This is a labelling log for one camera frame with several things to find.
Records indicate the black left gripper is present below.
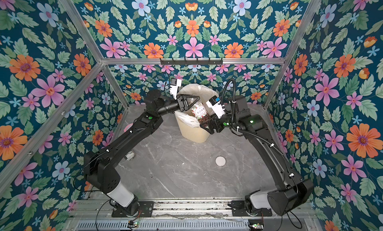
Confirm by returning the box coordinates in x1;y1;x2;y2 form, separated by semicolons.
153;94;196;118

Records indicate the clear jar with white lid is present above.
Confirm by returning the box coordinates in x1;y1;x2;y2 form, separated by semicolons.
191;101;210;124

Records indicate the white jar lid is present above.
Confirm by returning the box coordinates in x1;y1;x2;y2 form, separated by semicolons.
215;156;226;167

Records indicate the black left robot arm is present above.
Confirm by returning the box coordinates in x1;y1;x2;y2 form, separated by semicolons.
83;89;200;209

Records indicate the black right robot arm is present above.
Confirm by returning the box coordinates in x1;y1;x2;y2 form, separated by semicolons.
200;95;314;216

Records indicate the cream ribbed trash bin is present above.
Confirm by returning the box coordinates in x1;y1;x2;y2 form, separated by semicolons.
175;111;210;143

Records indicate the white plastic bin liner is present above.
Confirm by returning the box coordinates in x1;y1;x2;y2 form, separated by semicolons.
175;84;219;127

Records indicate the clear transparent jar lid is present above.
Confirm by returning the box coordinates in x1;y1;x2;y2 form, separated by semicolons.
225;146;235;154

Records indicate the pink alarm clock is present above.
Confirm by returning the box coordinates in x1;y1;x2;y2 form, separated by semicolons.
124;123;133;132

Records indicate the striped flag pattern can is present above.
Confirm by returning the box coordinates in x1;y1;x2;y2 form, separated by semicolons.
125;151;135;160

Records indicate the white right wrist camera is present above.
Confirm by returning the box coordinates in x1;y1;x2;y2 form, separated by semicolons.
206;95;226;119

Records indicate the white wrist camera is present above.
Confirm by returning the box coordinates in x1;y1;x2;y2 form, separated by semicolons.
206;95;226;119
169;78;182;99

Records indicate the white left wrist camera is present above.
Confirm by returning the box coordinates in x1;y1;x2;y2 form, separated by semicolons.
169;78;182;99

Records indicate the black hook rail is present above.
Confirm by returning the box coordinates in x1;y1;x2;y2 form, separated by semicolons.
160;58;223;66

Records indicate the black corrugated cable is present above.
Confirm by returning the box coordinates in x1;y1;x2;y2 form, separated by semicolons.
219;78;288;172

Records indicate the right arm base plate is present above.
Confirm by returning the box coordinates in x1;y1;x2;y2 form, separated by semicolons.
227;200;272;218

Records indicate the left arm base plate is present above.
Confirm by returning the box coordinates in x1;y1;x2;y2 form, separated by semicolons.
111;201;154;218

